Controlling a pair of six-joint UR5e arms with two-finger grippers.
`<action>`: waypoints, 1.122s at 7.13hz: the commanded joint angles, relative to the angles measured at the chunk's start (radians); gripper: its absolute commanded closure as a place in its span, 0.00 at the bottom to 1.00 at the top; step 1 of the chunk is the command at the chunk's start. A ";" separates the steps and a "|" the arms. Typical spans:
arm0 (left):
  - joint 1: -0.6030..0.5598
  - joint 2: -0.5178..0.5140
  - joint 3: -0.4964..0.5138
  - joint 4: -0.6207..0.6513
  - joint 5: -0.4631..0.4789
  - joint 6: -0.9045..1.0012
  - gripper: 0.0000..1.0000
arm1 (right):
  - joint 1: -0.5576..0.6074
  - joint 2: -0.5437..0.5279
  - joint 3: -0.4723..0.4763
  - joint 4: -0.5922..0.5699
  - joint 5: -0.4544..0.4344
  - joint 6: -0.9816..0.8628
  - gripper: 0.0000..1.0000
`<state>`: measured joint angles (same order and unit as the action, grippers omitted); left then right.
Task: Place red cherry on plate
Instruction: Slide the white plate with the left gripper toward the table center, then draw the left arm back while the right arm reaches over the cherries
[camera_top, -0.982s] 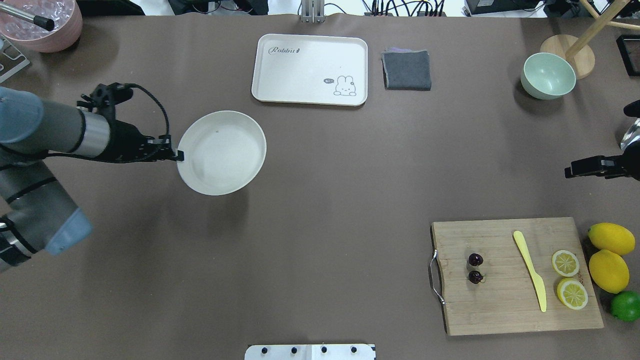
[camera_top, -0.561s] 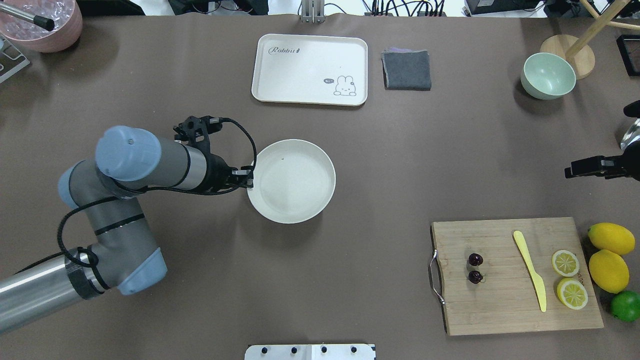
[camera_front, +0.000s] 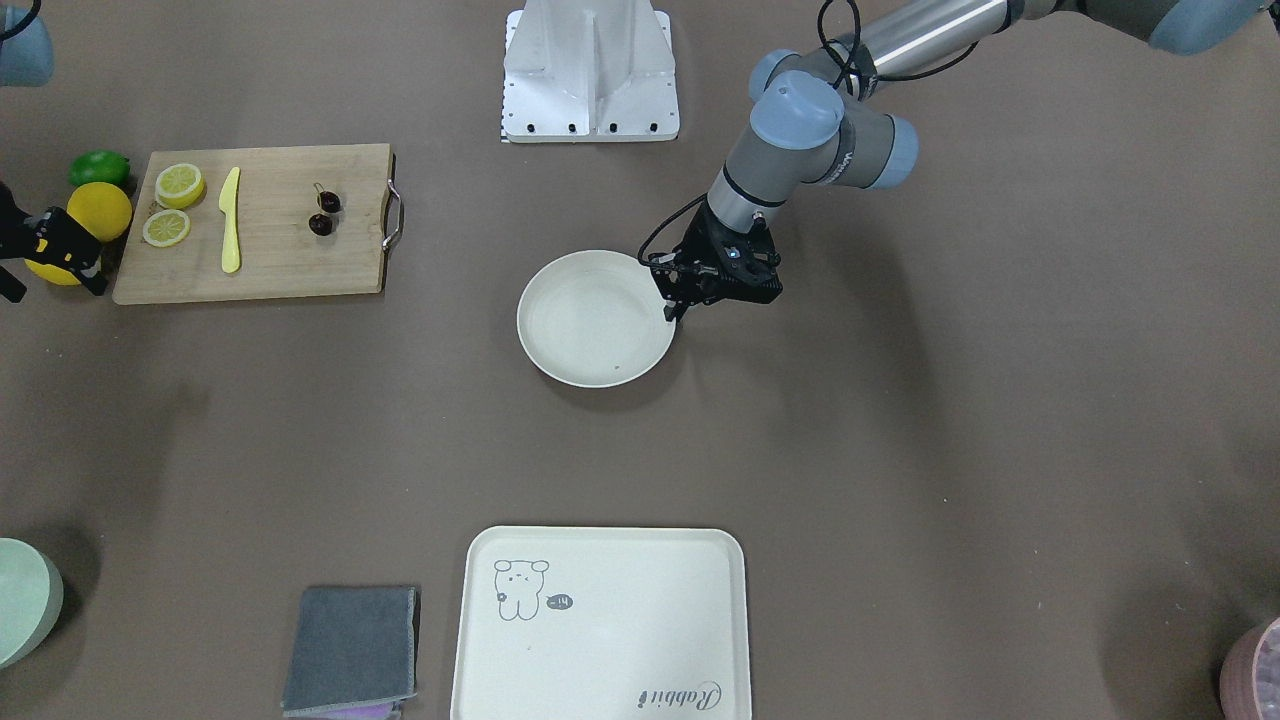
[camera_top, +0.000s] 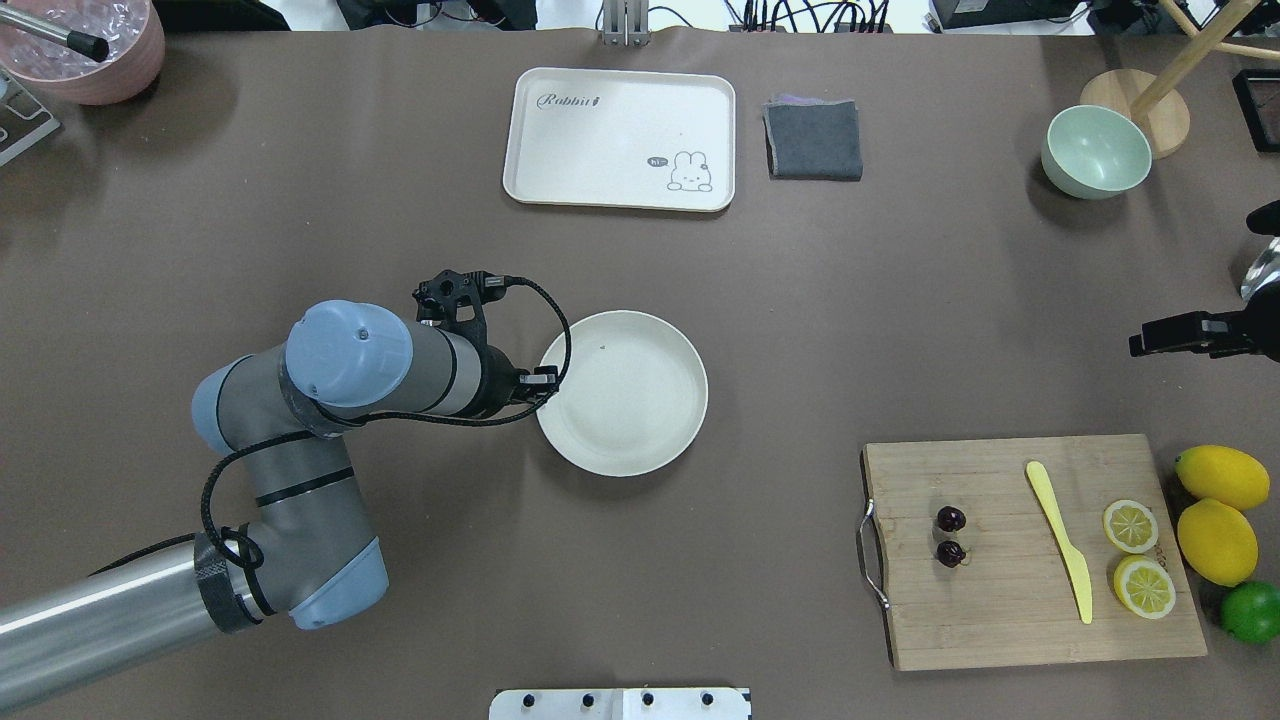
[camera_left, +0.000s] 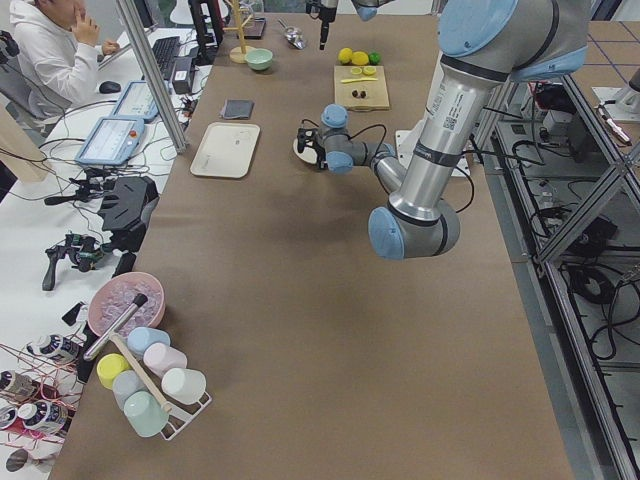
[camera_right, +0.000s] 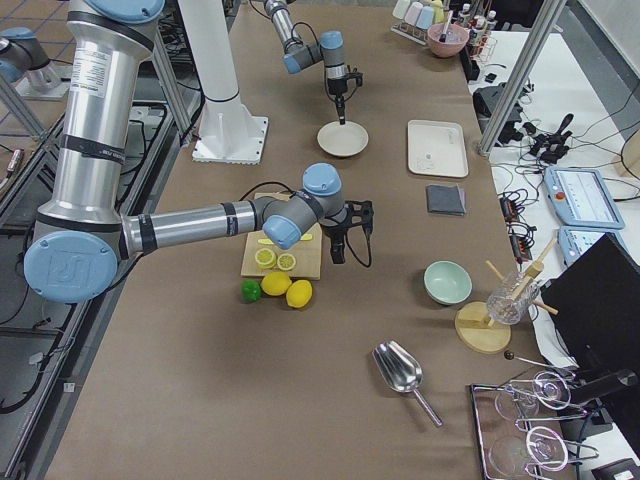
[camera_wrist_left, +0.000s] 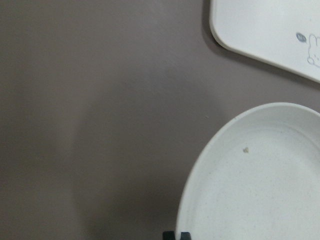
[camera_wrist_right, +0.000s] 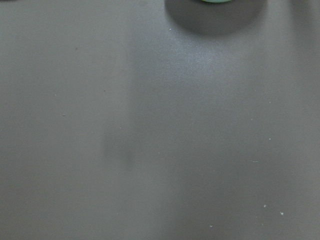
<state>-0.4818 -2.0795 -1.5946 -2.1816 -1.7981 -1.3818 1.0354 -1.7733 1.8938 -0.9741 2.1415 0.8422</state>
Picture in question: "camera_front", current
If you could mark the lemon slice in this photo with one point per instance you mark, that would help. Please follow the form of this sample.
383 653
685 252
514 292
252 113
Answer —
179 186
166 228

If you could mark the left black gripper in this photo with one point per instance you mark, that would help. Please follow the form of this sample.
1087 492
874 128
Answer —
697 247

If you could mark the outer yellow lemon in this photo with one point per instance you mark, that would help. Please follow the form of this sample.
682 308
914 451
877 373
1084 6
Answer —
53 274

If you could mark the cream round plate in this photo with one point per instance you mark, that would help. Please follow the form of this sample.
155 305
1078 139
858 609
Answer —
593 319

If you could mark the mint green bowl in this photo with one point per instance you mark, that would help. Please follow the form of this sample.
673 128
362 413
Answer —
32 593

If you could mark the yellow plastic knife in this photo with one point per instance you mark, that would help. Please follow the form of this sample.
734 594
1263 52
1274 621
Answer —
230 259

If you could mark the green lime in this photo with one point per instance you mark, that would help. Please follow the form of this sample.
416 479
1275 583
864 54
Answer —
99 166

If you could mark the pink bowl with ice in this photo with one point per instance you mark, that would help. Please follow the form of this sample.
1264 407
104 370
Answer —
1249 676

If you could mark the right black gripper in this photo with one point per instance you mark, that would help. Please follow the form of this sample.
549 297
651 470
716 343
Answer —
22 236

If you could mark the grey folded cloth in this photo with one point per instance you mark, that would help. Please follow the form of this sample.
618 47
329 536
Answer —
353 654

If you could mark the cream rabbit tray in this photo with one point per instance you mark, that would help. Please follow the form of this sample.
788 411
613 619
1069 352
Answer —
603 623

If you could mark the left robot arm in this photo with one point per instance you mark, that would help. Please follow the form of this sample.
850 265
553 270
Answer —
812 122

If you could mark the yellow lemon near board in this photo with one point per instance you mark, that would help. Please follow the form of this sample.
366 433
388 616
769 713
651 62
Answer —
102 209

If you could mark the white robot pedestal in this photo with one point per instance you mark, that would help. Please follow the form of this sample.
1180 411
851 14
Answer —
589 72

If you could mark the bamboo cutting board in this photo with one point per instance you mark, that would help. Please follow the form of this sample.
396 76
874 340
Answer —
281 257

